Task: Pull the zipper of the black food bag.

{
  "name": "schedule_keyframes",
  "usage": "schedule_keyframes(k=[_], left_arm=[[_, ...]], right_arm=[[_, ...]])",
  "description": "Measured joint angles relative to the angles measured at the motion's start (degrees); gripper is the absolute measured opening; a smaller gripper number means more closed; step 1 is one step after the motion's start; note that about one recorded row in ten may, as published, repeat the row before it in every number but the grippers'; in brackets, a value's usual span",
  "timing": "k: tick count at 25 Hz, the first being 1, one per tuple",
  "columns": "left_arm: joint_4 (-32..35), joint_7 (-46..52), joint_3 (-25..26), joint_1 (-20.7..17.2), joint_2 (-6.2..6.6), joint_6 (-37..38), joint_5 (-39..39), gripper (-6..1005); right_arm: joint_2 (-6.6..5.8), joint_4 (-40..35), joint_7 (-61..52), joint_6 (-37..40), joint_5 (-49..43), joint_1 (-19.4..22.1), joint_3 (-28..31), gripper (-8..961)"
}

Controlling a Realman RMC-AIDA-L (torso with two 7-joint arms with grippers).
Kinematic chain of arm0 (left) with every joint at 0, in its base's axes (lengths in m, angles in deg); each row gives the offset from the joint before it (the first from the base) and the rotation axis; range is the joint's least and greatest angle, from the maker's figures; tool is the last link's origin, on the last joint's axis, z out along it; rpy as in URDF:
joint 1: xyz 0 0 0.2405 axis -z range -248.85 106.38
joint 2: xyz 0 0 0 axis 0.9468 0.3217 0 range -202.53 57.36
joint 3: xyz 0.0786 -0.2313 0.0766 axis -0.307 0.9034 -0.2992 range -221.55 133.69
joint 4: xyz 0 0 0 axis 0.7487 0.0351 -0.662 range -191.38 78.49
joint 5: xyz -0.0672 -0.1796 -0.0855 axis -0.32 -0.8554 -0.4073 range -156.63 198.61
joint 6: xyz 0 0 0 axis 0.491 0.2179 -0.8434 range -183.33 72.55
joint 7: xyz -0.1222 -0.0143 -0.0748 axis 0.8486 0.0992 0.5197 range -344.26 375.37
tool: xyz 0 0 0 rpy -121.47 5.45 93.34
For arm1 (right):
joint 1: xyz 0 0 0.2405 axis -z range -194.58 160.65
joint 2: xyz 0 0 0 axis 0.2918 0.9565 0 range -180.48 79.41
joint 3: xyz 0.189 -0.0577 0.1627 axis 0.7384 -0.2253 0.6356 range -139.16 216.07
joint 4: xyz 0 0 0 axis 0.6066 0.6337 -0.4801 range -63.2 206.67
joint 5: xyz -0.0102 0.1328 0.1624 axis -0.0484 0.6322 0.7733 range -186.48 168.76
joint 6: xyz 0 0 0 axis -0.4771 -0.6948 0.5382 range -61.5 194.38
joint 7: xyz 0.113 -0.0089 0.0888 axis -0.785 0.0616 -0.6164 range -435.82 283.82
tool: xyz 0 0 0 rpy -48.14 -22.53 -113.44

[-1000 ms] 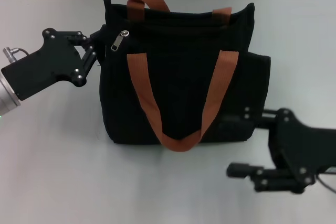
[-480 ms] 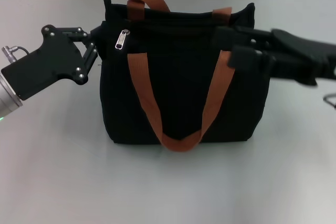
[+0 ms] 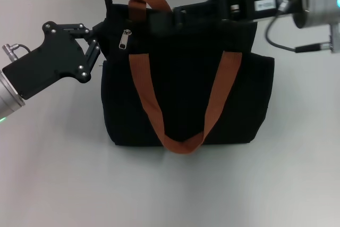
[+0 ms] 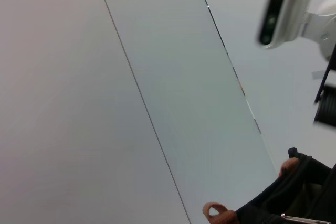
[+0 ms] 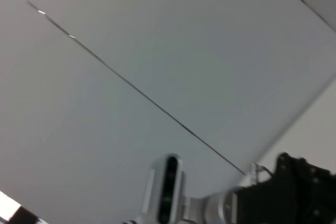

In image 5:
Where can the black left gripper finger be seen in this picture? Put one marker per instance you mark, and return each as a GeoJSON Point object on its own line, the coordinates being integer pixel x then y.
{"type": "Point", "coordinates": [302, 171]}

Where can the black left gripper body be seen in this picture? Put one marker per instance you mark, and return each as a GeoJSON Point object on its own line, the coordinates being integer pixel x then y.
{"type": "Point", "coordinates": [283, 203]}

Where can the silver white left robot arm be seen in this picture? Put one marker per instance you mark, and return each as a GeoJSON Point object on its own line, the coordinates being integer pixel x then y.
{"type": "Point", "coordinates": [212, 205]}

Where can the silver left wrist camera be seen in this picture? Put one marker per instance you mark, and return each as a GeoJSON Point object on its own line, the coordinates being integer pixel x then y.
{"type": "Point", "coordinates": [170, 187]}

